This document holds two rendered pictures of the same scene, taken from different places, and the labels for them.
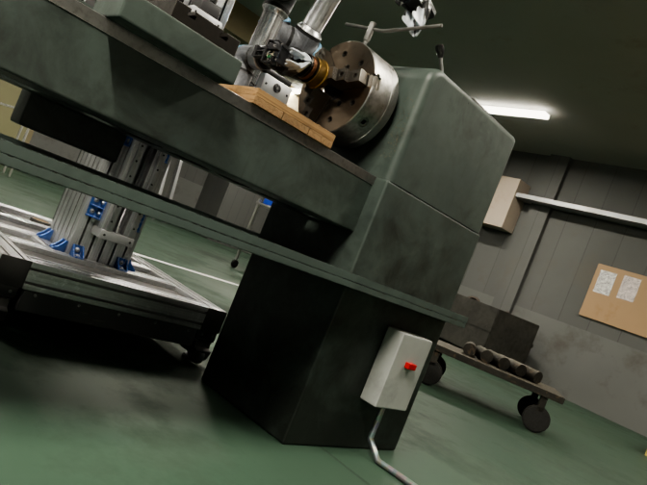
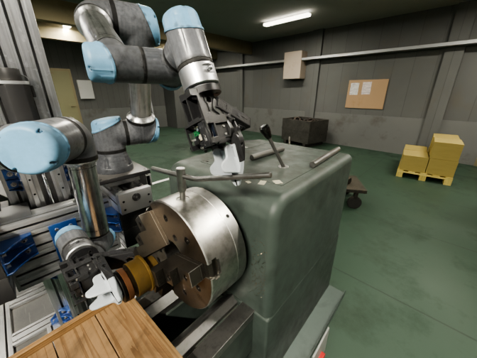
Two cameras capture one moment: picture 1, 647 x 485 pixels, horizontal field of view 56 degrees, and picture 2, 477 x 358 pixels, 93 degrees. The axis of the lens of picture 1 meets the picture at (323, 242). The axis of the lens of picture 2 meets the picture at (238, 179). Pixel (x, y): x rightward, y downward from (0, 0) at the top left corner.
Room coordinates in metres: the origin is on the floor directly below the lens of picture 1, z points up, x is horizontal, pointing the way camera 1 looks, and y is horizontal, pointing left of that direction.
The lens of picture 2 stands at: (1.40, 0.00, 1.50)
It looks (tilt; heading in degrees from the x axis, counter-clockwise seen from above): 21 degrees down; 357
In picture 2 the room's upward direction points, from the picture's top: straight up
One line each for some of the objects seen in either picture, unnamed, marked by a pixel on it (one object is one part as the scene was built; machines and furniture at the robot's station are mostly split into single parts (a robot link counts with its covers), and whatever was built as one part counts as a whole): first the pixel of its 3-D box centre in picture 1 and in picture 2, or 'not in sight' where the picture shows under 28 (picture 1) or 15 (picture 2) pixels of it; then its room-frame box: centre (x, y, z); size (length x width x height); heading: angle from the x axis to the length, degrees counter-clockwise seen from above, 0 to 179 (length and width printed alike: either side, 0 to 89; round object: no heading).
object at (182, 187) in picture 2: (366, 39); (182, 189); (1.93, 0.11, 1.26); 0.02 x 0.02 x 0.12
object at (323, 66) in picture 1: (314, 72); (138, 276); (1.83, 0.22, 1.08); 0.09 x 0.09 x 0.09; 45
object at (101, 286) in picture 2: (298, 53); (101, 289); (1.78, 0.27, 1.10); 0.09 x 0.06 x 0.03; 43
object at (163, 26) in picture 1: (131, 38); not in sight; (1.48, 0.62, 0.90); 0.53 x 0.30 x 0.06; 45
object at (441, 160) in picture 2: not in sight; (426, 155); (5.37, -3.87, 0.35); 1.19 x 0.88 x 0.70; 134
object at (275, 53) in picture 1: (274, 57); (86, 270); (1.85, 0.35, 1.08); 0.12 x 0.09 x 0.08; 44
